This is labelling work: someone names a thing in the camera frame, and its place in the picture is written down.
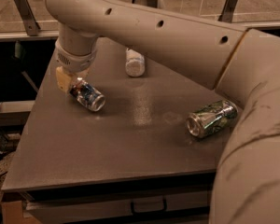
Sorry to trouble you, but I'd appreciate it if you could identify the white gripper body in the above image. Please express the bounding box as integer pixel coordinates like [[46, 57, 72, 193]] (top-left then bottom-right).
[[55, 38, 97, 73]]

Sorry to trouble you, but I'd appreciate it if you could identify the blue silver redbull can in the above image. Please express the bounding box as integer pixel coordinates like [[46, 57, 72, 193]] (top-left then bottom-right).
[[70, 77, 105, 112]]

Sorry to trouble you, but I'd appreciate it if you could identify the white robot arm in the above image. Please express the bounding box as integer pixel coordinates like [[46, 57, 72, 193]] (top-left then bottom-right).
[[43, 0, 280, 224]]

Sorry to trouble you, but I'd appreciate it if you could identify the green silver soda can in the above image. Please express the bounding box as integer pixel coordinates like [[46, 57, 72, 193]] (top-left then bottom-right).
[[186, 100, 238, 139]]

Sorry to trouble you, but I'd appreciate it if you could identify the left metal rail bracket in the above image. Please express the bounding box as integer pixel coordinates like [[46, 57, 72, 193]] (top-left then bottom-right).
[[13, 0, 40, 36]]

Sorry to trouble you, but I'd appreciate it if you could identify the grey cabinet drawer with handle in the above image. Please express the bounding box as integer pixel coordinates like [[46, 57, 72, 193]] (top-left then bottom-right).
[[26, 185, 210, 224]]

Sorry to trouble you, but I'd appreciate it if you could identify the right metal rail bracket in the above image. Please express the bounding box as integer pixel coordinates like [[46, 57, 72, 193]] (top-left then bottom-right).
[[218, 0, 238, 23]]

